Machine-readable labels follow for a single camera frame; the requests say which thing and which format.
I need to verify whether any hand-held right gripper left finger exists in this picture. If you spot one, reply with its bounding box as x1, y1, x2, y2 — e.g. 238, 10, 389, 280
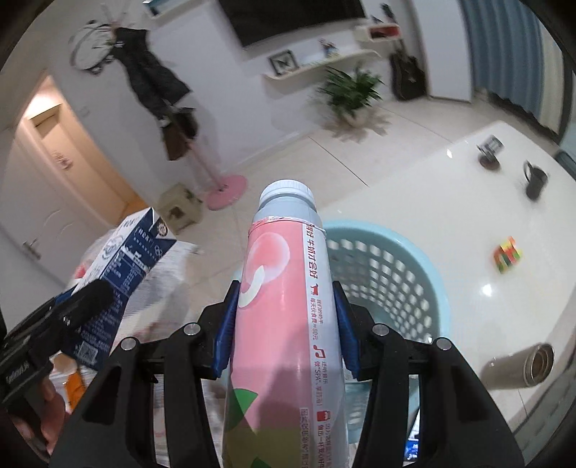
49, 279, 240, 468

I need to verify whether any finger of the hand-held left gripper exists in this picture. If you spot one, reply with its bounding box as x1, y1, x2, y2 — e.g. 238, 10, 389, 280
53, 279, 116, 331

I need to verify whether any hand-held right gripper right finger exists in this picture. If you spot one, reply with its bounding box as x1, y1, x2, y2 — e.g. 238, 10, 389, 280
332, 280, 527, 468

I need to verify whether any blue milk carton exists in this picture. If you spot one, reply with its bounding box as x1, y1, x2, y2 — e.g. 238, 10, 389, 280
71, 207, 178, 372

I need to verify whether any pink drink bottle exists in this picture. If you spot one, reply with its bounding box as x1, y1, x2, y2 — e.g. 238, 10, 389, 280
222, 180, 350, 468

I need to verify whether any light blue plastic basket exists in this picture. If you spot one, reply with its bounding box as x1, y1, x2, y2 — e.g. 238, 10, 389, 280
315, 220, 451, 466

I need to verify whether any person's left hand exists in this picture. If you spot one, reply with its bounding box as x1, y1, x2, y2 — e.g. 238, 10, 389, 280
9, 380, 73, 456

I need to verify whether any orange packet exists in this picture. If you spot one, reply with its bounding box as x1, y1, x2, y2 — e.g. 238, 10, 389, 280
62, 364, 89, 413

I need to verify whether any white door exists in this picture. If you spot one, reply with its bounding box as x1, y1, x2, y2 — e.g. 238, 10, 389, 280
0, 130, 97, 289

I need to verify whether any beige plastic stool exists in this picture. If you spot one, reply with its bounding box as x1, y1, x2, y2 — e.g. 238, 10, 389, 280
157, 184, 204, 234

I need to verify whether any pink coat rack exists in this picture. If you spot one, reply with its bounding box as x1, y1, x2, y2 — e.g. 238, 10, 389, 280
96, 4, 249, 210

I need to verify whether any steel thermos flask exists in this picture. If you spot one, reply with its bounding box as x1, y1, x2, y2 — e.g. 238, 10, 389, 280
479, 343, 556, 392

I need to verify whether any colourful puzzle cube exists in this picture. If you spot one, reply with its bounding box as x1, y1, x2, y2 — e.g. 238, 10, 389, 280
492, 236, 525, 273

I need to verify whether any brown bag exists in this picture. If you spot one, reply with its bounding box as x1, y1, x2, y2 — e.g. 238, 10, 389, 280
162, 110, 199, 161

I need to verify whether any small dark round holder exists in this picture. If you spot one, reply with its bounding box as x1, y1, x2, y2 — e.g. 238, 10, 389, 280
476, 135, 504, 172

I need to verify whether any black coat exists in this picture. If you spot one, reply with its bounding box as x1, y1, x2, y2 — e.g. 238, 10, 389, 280
110, 27, 192, 121

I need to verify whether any black mug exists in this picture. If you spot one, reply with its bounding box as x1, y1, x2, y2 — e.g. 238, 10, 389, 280
522, 161, 550, 201

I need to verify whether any green potted plant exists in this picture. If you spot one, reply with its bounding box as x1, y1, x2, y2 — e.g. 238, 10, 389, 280
317, 63, 388, 132

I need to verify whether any dark guitar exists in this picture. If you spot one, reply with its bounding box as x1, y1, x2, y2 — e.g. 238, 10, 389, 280
389, 38, 426, 102

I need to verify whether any white cabinet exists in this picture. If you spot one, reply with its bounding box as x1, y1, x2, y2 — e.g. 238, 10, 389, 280
411, 0, 474, 103

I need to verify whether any blue grey curtain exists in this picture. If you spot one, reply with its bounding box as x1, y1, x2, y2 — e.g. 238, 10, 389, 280
459, 0, 568, 136

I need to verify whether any white curved wall shelf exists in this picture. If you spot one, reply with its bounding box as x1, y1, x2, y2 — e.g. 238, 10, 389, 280
263, 47, 383, 82

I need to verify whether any black picture frame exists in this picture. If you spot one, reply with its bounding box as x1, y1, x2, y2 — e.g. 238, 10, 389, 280
269, 49, 300, 75

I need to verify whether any red and white wall box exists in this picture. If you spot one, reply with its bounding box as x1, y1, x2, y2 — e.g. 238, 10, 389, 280
355, 23, 402, 45

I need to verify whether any black wall television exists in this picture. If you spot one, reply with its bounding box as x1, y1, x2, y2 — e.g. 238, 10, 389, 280
218, 0, 366, 48

